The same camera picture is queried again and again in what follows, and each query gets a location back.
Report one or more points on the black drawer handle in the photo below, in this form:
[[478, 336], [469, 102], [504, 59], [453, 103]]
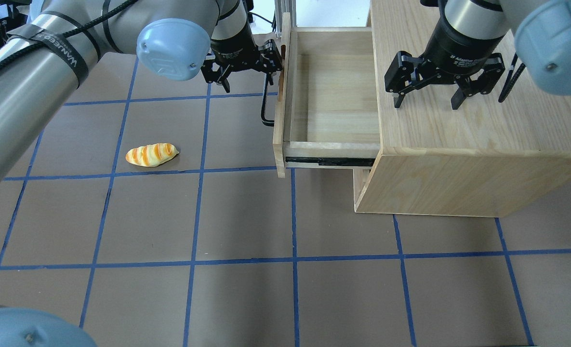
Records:
[[268, 80]]

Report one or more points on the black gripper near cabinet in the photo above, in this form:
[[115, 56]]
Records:
[[451, 50]]

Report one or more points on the wooden drawer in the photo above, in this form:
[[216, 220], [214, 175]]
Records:
[[326, 111]]

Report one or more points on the toy bread croissant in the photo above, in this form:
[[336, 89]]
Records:
[[152, 155]]

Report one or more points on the aluminium frame post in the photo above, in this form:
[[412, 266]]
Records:
[[281, 7]]

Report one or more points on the black gripper near bread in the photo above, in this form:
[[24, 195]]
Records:
[[232, 49]]

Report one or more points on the silver robot arm near bread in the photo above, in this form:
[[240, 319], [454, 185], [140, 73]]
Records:
[[46, 60]]

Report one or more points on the wooden drawer cabinet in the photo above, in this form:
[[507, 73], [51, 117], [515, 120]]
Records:
[[486, 159]]

